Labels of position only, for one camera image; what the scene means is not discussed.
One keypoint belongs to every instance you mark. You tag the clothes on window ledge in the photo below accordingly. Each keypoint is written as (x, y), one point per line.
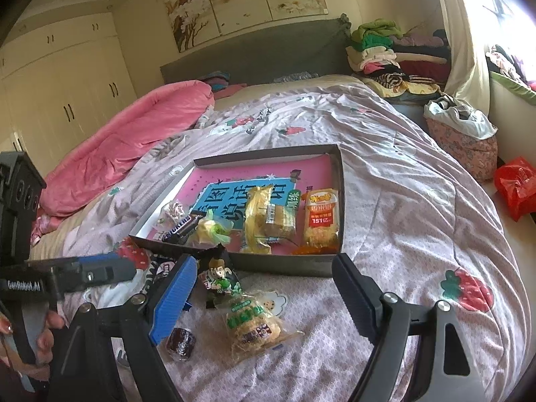
(506, 63)

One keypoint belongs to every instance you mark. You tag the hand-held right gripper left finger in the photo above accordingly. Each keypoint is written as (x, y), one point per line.
(176, 297)

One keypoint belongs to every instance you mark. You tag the red plastic bag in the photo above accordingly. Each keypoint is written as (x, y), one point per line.
(515, 188)

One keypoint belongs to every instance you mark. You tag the clear rice cracker packet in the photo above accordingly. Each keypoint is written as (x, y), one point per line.
(251, 326)

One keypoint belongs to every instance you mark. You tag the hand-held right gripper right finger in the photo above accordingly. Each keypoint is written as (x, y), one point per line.
(356, 297)

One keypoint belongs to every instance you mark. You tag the white plastic bag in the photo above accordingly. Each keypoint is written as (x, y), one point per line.
(473, 121)

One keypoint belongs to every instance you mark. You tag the person's left hand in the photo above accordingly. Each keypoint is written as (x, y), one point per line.
(54, 320)

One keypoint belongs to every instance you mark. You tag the dark wrapped candy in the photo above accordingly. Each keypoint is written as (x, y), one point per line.
(182, 341)

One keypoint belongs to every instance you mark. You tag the blue and pink cloth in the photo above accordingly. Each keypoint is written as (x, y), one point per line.
(217, 79)

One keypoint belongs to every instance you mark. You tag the grey cardboard box tray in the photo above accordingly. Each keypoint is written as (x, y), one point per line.
(293, 264)

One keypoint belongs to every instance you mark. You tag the black cartoon snack packet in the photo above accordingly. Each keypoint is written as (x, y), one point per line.
(217, 278)

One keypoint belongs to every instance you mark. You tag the orange snack packet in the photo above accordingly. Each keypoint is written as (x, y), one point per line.
(320, 222)

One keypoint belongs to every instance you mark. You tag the tree wall painting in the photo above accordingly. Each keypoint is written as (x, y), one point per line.
(234, 4)

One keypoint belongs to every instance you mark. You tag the pink quilt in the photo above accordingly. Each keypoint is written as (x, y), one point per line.
(125, 134)

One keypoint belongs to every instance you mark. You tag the grey headboard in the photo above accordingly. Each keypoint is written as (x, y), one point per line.
(272, 50)

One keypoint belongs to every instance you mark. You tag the cream curtain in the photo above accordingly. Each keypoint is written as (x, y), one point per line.
(465, 50)

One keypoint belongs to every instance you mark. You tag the beige bed sheet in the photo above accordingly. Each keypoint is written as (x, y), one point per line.
(335, 80)

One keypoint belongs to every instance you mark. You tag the long yellow candy packet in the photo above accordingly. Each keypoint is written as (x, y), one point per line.
(255, 217)

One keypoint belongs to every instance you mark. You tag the cream wardrobe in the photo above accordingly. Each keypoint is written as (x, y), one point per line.
(63, 83)

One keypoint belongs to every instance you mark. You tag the pink picture book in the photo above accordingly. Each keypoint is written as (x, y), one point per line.
(251, 167)

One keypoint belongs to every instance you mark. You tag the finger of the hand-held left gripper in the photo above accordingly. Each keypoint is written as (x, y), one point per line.
(104, 274)
(96, 259)

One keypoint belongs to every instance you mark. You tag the pile of folded clothes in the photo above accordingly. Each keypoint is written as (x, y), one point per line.
(377, 46)

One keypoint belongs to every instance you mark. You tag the brown chocolate bar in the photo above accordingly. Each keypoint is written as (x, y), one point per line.
(180, 227)

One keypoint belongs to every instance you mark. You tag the green yellow snack packet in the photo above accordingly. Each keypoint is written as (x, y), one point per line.
(209, 230)

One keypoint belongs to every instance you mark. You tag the clear wrapped candy bag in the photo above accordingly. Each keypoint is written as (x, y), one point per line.
(171, 213)

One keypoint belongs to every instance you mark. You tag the pink floral bag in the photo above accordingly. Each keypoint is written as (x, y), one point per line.
(473, 155)

